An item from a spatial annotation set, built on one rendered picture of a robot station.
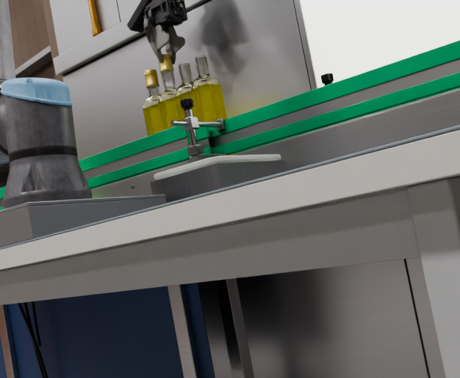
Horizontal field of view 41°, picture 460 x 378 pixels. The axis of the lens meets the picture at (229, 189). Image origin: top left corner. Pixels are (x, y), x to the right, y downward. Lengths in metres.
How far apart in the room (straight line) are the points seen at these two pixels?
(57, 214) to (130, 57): 1.02
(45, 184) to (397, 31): 0.81
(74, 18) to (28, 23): 4.99
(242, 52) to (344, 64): 0.29
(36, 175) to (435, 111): 0.71
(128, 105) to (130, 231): 1.21
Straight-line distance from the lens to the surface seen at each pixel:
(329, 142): 1.26
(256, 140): 1.38
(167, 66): 1.61
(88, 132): 2.09
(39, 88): 1.10
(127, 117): 1.94
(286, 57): 1.54
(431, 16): 1.40
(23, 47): 7.25
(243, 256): 0.68
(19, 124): 1.10
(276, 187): 0.58
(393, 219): 0.57
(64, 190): 1.06
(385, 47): 1.43
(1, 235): 1.07
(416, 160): 0.50
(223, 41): 1.67
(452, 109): 1.17
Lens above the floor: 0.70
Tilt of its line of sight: 4 degrees up
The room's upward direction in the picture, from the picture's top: 11 degrees counter-clockwise
